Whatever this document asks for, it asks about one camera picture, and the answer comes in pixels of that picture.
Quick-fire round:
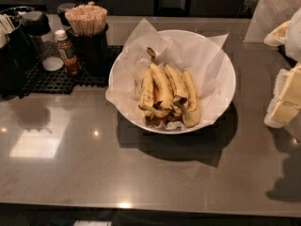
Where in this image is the black grid mat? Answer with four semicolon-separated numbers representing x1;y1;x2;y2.
19;59;108;98

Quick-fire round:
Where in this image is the clear acrylic sign stand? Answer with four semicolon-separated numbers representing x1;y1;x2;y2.
245;0;301;42

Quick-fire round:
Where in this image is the dark lidded jar behind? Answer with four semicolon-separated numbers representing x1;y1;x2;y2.
57;3;75;26

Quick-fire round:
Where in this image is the bundle of wooden stir sticks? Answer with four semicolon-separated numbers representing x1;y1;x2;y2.
65;5;107;37

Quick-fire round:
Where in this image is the small brown sauce bottle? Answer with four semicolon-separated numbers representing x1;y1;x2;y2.
55;29;81;77

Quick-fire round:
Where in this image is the white parchment paper liner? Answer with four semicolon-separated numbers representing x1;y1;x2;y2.
104;17;230;132

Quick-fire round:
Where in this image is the black container at left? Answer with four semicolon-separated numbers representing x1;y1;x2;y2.
0;7;39;97

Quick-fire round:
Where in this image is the black cup holding sticks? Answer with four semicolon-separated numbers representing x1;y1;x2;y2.
67;24;108;77

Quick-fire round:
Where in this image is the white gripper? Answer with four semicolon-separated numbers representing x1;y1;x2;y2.
263;8;301;128

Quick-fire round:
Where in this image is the white bowl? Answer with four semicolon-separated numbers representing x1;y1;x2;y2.
108;29;237;135

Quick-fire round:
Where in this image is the glass sugar jar black lid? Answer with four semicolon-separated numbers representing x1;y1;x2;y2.
22;11;64;72

